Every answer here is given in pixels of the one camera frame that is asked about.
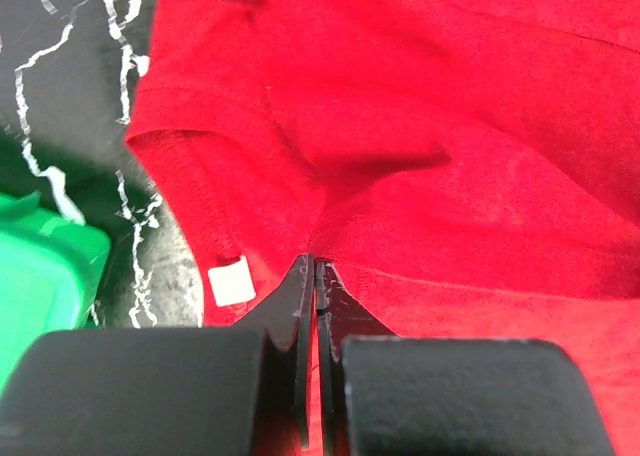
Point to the white shirt label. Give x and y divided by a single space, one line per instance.
232 284

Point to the red t shirt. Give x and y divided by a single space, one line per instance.
471 167

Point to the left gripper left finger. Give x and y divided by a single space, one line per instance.
237 390

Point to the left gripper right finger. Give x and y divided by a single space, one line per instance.
386 395

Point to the green plastic tray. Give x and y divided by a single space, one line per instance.
51 269

